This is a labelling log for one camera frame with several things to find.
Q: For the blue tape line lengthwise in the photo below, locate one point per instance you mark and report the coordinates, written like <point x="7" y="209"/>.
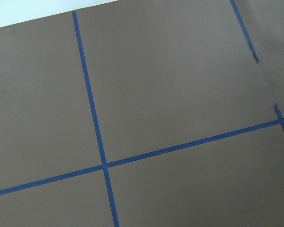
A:
<point x="95" y="121"/>

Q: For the short blue tape strip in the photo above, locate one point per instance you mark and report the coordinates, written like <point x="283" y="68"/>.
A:
<point x="244" y="30"/>

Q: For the blue tape line crosswise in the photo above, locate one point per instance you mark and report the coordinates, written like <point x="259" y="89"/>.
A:
<point x="138" y="157"/>

